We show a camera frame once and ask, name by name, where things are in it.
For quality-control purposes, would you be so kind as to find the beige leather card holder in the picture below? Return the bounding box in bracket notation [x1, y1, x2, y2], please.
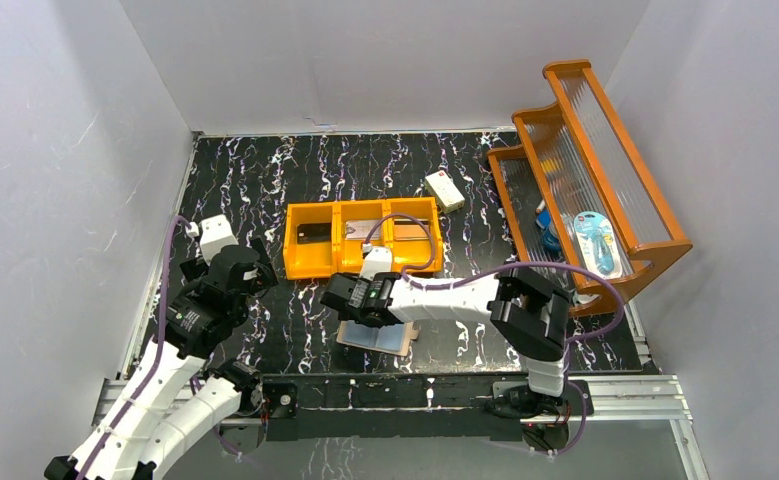
[336, 321, 420, 357]

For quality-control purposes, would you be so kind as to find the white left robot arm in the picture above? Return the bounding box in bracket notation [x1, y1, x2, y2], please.
[44, 238, 278, 479]

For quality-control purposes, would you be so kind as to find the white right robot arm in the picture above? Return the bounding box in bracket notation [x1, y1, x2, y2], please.
[320, 264, 571, 397]

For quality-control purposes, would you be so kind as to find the white card stack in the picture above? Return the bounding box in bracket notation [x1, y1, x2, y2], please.
[343, 219, 382, 241]

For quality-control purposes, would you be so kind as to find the black VIP card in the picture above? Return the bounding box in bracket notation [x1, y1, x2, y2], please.
[296, 223, 332, 244]

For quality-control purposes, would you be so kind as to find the silver card in bin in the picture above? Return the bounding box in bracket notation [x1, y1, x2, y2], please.
[393, 218, 430, 241]

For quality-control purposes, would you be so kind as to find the yellow bin middle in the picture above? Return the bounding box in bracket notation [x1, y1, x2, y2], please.
[338, 200, 384, 273]

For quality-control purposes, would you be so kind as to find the yellow bin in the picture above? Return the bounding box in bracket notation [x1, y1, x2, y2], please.
[384, 197, 444, 275]
[338, 200, 384, 273]
[283, 202, 337, 280]

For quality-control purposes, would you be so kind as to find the yellow bin left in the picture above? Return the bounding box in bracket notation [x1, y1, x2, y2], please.
[283, 202, 337, 280]

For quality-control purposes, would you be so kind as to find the yellow bin right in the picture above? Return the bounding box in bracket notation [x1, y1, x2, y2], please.
[384, 197, 444, 275]

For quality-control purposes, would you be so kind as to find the small white box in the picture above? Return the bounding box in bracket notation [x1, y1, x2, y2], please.
[424, 170, 465, 213]

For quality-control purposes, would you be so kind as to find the blue item on shelf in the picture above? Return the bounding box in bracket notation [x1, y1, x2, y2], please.
[535, 200, 562, 253]

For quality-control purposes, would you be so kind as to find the orange wooden display shelf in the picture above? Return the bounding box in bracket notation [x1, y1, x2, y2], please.
[487, 59, 692, 300]

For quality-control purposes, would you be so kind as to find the blue packaged item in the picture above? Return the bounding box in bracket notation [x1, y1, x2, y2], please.
[573, 211, 624, 279]

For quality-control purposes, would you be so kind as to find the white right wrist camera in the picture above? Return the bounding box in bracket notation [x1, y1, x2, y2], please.
[359, 246, 394, 280]

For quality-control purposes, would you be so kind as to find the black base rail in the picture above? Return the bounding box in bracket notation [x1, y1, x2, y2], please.
[264, 372, 595, 447]

